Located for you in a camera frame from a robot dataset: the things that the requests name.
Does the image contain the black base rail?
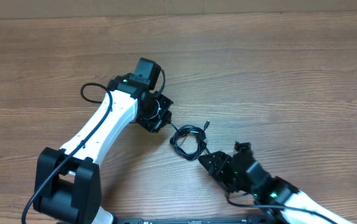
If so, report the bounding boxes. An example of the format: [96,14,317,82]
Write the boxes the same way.
[113,215,280,224]

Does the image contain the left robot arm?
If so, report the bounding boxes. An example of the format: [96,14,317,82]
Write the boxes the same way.
[21,58,173,223]

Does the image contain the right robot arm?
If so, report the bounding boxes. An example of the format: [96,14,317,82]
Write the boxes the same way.
[198,142,351,224]

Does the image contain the black usb cable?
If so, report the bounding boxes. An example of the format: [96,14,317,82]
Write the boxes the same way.
[168,119,213,162]

